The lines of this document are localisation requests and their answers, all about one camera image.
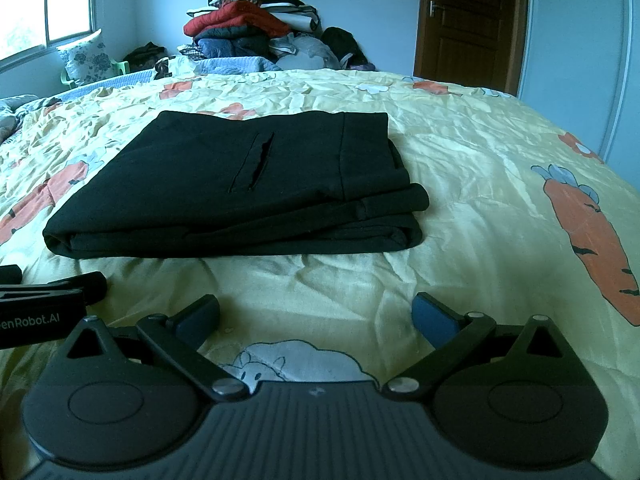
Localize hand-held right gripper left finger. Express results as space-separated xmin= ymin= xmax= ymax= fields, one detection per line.
xmin=65 ymin=295 xmax=251 ymax=402

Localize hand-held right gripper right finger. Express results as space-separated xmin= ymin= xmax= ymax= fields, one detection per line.
xmin=382 ymin=292 xmax=569 ymax=403

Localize black pants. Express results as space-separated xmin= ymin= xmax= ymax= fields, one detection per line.
xmin=42 ymin=110 xmax=431 ymax=261

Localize yellow carrot print blanket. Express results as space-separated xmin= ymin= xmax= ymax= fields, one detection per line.
xmin=0 ymin=67 xmax=640 ymax=467

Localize green plastic chair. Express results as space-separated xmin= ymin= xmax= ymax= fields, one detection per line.
xmin=60 ymin=58 xmax=132 ymax=87

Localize floral pillow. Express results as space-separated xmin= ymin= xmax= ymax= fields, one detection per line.
xmin=56 ymin=30 xmax=117 ymax=89

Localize dark clothes on chair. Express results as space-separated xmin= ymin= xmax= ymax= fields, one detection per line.
xmin=122 ymin=42 xmax=169 ymax=69

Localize window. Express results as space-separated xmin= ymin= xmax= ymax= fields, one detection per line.
xmin=0 ymin=0 xmax=103 ymax=74

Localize brown wooden door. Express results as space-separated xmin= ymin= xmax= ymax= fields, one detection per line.
xmin=414 ymin=0 xmax=530 ymax=97

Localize pile of clothes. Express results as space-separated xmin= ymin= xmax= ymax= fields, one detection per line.
xmin=177 ymin=0 xmax=377 ymax=74

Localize white sliding wardrobe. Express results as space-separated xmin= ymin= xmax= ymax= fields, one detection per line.
xmin=517 ymin=0 xmax=640 ymax=171

